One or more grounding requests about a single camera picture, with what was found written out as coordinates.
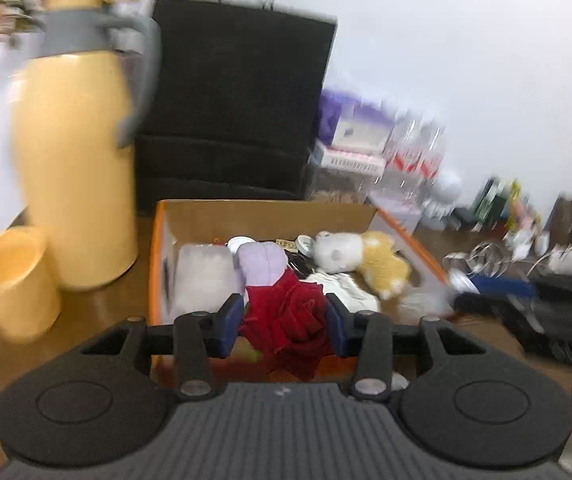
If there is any yellow snack packet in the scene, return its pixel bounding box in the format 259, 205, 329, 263
506, 180, 539, 231

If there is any translucent white plastic box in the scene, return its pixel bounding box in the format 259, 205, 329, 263
173, 242, 244, 323

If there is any yellow plush toy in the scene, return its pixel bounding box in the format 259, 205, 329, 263
358, 232, 413, 298

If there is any white plush toy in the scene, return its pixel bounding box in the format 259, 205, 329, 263
312, 230, 367, 273

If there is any purple tissue pack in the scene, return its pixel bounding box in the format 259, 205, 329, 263
318, 90, 397, 153

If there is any red rose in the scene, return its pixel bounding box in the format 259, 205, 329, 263
238, 270, 337, 381

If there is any black paper bag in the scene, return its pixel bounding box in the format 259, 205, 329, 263
135, 0, 339, 202

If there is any white robot toy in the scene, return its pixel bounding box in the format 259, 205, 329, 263
423, 170, 464, 223

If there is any green black box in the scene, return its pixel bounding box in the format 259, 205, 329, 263
471, 177, 509, 223

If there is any clear plastic container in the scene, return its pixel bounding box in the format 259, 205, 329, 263
306, 162, 372, 203

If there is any purple plush toy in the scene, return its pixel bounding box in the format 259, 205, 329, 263
236, 241, 289, 306

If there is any yellow thermos jug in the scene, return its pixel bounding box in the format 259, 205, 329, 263
0, 0, 163, 292

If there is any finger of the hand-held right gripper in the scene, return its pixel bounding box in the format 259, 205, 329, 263
452, 292, 527, 328
468, 275, 538, 298

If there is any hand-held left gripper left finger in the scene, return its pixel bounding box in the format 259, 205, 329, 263
80, 293, 245, 402

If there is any yellow mug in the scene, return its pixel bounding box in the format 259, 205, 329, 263
0, 226, 62, 345

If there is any red cardboard box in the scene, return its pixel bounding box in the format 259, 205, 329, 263
147, 199, 459, 391

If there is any white flat box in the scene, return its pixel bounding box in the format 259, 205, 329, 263
313, 140, 387, 176

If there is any dark brown bag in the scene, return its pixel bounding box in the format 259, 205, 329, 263
548, 195, 572, 256

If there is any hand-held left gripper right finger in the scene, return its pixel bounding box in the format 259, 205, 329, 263
325, 292, 489, 402

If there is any black coiled cord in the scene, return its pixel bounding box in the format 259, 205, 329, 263
286, 252, 313, 277

